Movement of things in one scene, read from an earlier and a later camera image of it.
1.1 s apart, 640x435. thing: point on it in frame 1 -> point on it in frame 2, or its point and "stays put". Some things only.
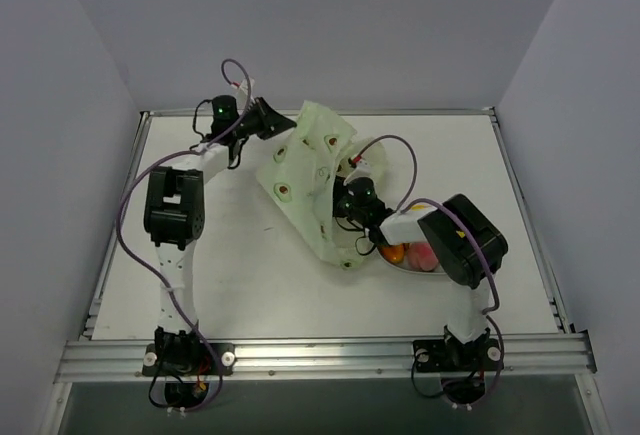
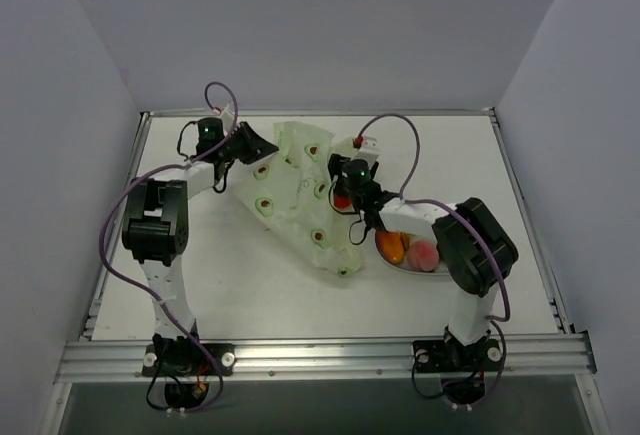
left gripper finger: (271, 122) -> (253, 147)
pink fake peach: (421, 256) stays put
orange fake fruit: (394, 253) stays put
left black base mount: (186, 365) stays put
